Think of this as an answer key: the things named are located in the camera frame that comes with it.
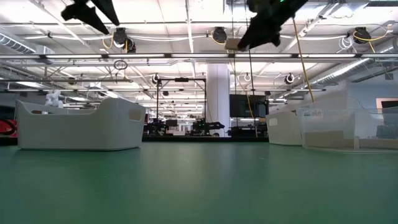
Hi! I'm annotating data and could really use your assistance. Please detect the black ceiling cable reel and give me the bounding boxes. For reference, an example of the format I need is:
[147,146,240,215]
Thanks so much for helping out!
[211,26,228,44]
[112,27,137,54]
[353,27,373,44]

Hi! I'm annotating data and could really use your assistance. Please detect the black cable loop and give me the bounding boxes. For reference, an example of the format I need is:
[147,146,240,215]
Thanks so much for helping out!
[113,59,129,71]

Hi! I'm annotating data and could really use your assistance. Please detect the white plastic bin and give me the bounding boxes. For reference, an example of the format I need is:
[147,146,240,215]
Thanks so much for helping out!
[15,98,146,152]

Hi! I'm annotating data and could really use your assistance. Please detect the small beige block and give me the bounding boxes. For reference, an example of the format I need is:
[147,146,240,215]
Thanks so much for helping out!
[224,37,249,51]

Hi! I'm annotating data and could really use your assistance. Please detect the clear plastic bin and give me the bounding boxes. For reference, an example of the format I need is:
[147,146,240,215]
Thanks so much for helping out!
[295,105,398,154]
[266,93,357,146]

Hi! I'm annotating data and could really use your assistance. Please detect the overhead light rail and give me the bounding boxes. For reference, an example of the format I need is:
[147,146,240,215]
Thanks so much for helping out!
[0,53,398,60]

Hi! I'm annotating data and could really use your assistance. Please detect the thin yellow cable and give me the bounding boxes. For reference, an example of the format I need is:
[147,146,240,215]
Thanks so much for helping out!
[246,93,259,138]

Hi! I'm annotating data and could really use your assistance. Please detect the yellow hanging cable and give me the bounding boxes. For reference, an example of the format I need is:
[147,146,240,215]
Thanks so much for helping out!
[292,17,317,103]

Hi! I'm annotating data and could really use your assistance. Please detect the black hanging cable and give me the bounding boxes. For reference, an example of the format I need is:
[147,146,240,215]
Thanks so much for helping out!
[248,49,257,138]
[230,0,238,128]

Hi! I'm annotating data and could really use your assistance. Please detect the black monitor screen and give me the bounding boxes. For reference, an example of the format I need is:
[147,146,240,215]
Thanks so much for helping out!
[229,94,270,118]

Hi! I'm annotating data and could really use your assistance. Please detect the grey horizontal pipe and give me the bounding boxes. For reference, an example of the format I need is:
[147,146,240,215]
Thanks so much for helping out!
[0,78,134,83]

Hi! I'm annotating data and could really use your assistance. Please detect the black background rig frame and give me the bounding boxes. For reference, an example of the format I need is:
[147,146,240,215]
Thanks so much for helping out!
[156,77,207,138]

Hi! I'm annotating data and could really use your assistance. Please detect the pink-framed dark panel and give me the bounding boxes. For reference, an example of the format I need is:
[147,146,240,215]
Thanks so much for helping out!
[375,98,398,110]

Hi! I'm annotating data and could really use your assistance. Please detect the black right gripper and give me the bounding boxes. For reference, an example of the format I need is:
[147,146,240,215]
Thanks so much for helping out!
[238,0,308,50]

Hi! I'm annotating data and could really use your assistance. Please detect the clear plastic bin right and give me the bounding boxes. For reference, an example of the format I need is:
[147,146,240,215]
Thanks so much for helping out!
[266,93,357,146]

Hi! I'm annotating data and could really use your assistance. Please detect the white cable coil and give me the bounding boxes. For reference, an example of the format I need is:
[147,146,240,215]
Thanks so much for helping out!
[338,35,354,50]

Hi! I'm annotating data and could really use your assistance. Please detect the red round object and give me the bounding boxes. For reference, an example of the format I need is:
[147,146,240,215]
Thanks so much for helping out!
[0,119,18,138]

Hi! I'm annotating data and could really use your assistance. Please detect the thick beige block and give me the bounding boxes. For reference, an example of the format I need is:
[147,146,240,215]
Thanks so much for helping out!
[304,130,345,149]

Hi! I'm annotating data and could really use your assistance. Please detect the white round column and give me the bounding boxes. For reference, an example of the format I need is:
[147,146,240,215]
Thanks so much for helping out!
[206,63,231,138]

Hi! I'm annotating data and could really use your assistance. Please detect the silver ventilation duct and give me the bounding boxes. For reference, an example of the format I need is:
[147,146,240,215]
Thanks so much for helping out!
[0,30,54,54]
[310,40,398,86]

